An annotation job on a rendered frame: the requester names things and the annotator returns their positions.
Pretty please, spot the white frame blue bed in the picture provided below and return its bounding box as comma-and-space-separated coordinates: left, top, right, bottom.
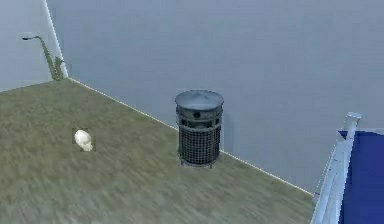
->
309, 111, 384, 224

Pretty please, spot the black mesh trash bin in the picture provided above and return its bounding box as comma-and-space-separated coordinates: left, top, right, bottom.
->
174, 89, 225, 169

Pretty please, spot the white skull statue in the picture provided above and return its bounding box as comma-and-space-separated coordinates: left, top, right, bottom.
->
73, 129, 94, 153

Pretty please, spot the olive green saxophone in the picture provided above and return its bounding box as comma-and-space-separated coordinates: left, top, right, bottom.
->
21, 35, 66, 82

